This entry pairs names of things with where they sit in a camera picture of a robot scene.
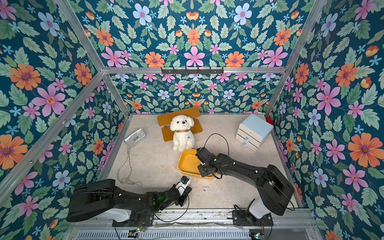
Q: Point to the black hook rail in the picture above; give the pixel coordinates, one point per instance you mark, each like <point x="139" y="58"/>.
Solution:
<point x="187" y="71"/>

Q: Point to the white plush dog toy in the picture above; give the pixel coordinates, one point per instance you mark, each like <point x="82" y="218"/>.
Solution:
<point x="183" y="137"/>

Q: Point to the white mini drawer cabinet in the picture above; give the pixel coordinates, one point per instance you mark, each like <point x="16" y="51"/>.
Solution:
<point x="253" y="131"/>

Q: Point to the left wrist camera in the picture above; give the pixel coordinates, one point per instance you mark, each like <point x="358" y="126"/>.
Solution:
<point x="185" y="182"/>

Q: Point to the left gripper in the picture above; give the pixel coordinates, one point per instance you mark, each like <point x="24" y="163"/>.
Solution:
<point x="183" y="198"/>

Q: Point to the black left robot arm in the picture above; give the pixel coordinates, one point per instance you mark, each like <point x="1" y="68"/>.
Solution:
<point x="104" y="199"/>

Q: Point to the aluminium frame rail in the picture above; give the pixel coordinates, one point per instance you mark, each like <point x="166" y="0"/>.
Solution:
<point x="298" y="219"/>

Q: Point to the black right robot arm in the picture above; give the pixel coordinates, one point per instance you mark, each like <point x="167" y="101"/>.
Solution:
<point x="274" y="188"/>

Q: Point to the silver clutch purse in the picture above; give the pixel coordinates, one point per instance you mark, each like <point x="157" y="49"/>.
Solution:
<point x="135" y="138"/>

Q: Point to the yellow plastic storage box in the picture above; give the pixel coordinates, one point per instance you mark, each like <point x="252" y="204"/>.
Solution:
<point x="189" y="162"/>

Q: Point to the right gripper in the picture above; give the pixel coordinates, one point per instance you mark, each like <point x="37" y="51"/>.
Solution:
<point x="202" y="162"/>

